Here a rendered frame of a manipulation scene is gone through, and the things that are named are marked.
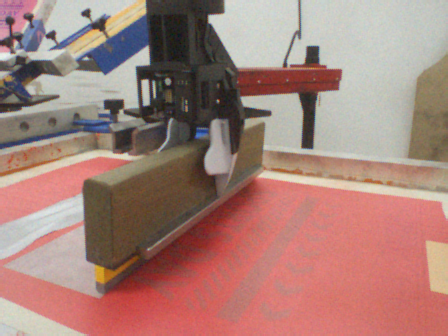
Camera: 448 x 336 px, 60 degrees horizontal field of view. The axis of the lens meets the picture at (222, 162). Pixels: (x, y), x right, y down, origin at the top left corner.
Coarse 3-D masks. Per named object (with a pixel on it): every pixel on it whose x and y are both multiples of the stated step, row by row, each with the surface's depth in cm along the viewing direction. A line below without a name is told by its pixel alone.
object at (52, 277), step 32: (0, 192) 58; (32, 192) 58; (0, 224) 46; (32, 256) 39; (64, 256) 39; (352, 256) 39; (0, 288) 33; (32, 288) 33; (64, 288) 33; (320, 288) 33; (352, 288) 33; (384, 288) 33; (416, 288) 33; (64, 320) 29; (96, 320) 29; (128, 320) 29; (160, 320) 29; (192, 320) 29; (224, 320) 29; (320, 320) 29; (352, 320) 29; (384, 320) 29; (416, 320) 29
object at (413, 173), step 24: (24, 144) 73; (48, 144) 73; (72, 144) 79; (96, 144) 85; (0, 168) 65; (24, 168) 69; (264, 168) 69; (288, 168) 67; (312, 168) 65; (336, 168) 64; (360, 168) 62; (384, 168) 61; (408, 168) 59; (432, 168) 58
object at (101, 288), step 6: (132, 264) 35; (138, 264) 36; (126, 270) 35; (132, 270) 36; (114, 276) 33; (120, 276) 34; (96, 282) 33; (108, 282) 33; (114, 282) 33; (96, 288) 33; (102, 288) 32; (108, 288) 33
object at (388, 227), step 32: (96, 160) 76; (128, 160) 76; (64, 192) 58; (288, 192) 58; (320, 192) 58; (352, 192) 58; (352, 224) 46; (384, 224) 46; (416, 224) 46; (384, 256) 39; (416, 256) 39
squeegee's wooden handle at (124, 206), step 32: (256, 128) 57; (160, 160) 36; (192, 160) 41; (256, 160) 59; (96, 192) 30; (128, 192) 31; (160, 192) 36; (192, 192) 42; (96, 224) 31; (128, 224) 32; (160, 224) 37; (96, 256) 32; (128, 256) 33
